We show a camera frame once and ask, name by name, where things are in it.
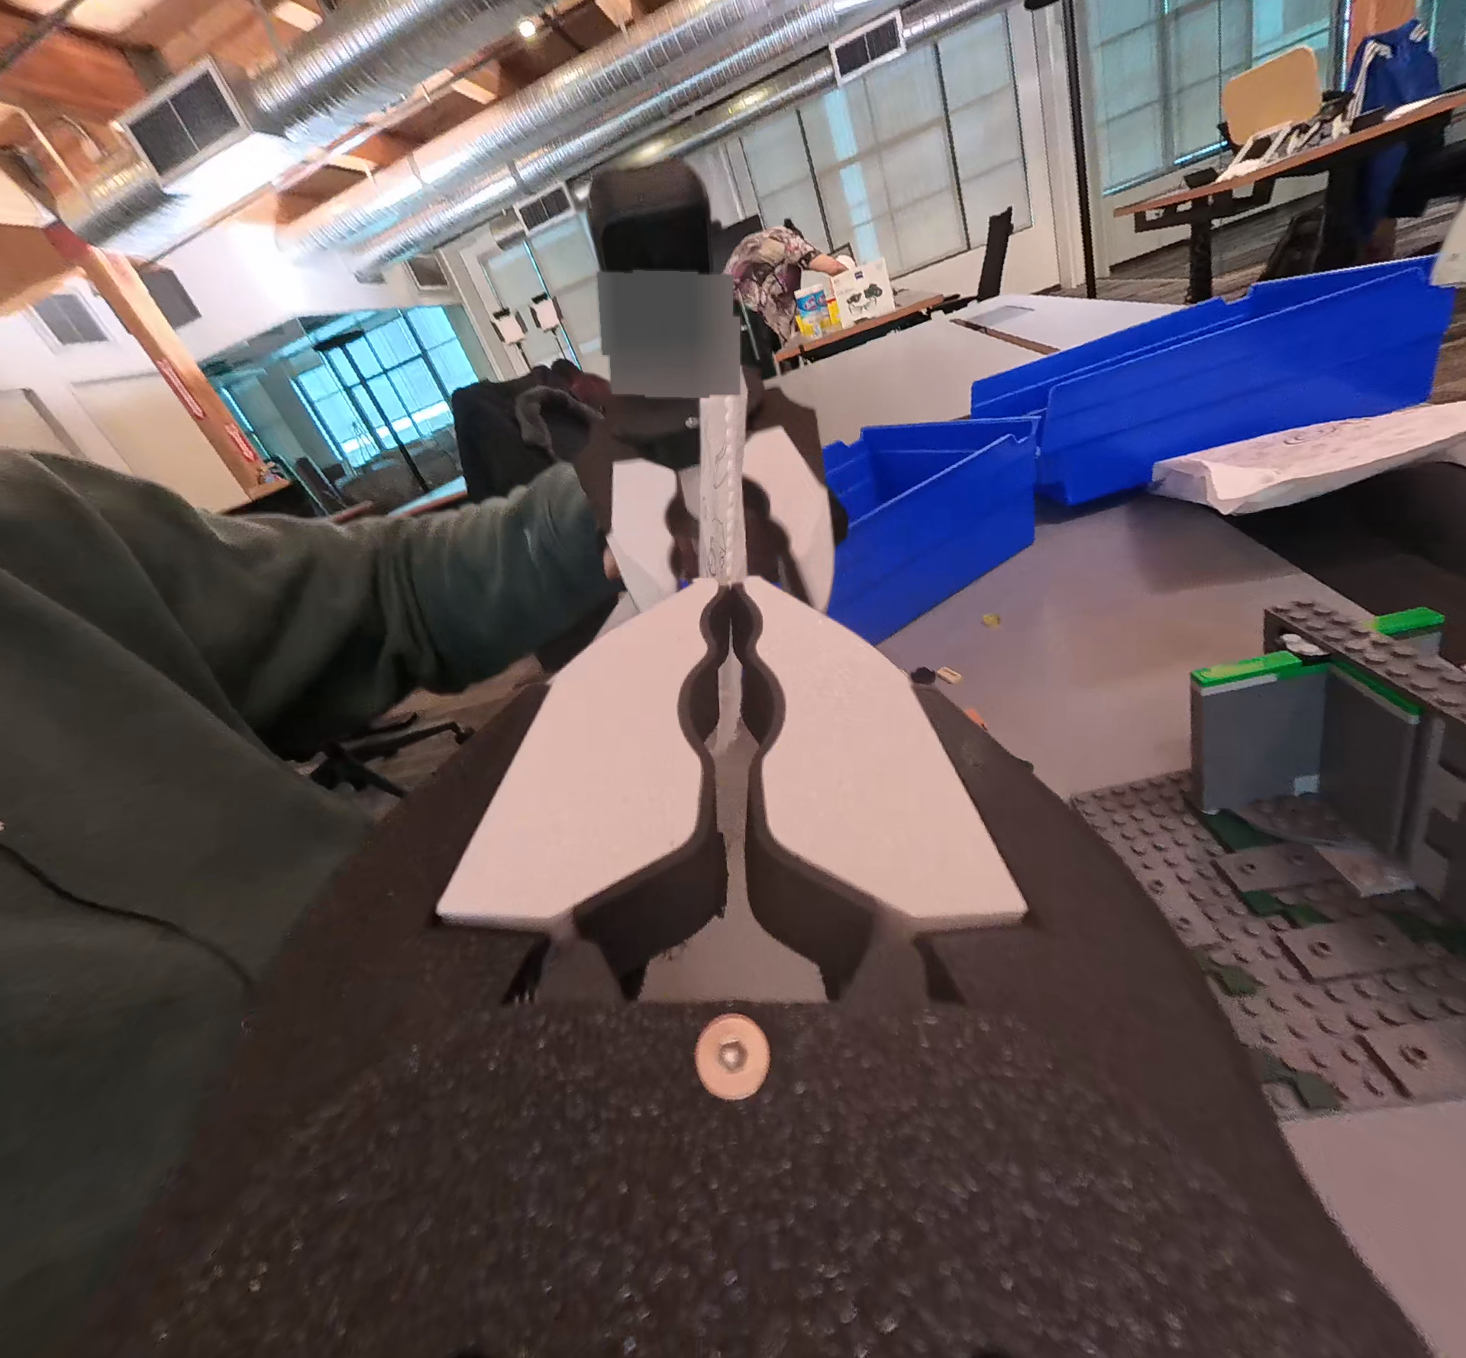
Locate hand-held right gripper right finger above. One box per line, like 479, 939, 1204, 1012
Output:
732, 576, 1028, 1003

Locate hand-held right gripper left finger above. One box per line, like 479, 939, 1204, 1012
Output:
435, 579, 730, 1003

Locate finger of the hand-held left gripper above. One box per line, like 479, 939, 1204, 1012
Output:
607, 463, 691, 614
741, 429, 837, 612

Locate small brick-print paper bag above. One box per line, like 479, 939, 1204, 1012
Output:
693, 396, 765, 767

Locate small toy bricks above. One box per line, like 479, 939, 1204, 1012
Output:
910, 612, 1001, 726

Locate large brick-print paper bag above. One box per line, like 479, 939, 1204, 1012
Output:
1148, 402, 1466, 518

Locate wood-edged background desk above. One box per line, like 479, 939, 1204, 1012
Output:
1115, 93, 1466, 302
774, 291, 965, 366

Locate grey desk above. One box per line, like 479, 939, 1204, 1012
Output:
755, 293, 1466, 1358

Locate black jacket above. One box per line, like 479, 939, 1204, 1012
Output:
452, 362, 608, 504

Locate black office chair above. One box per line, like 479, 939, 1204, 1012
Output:
306, 711, 477, 801

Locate white product box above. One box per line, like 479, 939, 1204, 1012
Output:
827, 257, 898, 327

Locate grey brick building model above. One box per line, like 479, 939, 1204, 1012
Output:
1070, 603, 1466, 1122

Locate tan chair back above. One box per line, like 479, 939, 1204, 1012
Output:
1219, 47, 1320, 143

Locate blue jacket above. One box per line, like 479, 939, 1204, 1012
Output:
1345, 19, 1447, 229

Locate silver ceiling duct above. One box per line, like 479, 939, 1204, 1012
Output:
245, 0, 826, 124
275, 19, 1032, 283

